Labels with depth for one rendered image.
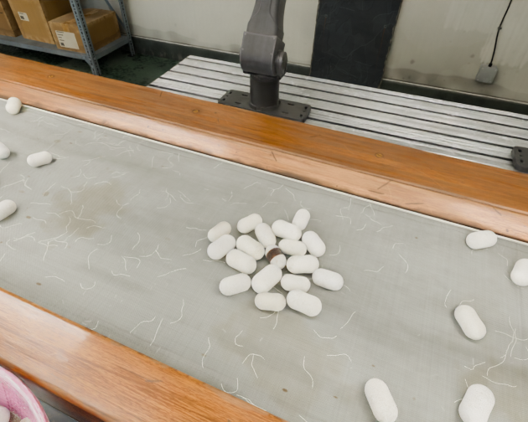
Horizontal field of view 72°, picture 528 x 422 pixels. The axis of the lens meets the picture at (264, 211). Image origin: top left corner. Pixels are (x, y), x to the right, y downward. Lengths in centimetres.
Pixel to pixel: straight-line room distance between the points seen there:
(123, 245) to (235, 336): 18
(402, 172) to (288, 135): 17
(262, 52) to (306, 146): 26
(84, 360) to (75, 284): 11
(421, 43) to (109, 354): 225
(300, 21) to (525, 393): 226
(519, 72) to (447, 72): 34
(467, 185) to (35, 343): 51
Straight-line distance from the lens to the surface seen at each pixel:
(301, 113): 80
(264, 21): 76
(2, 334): 41
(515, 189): 57
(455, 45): 240
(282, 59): 75
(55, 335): 38
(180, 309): 39
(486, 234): 49
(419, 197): 51
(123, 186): 54
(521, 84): 251
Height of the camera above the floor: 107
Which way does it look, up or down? 44 degrees down
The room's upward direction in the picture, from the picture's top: 1 degrees clockwise
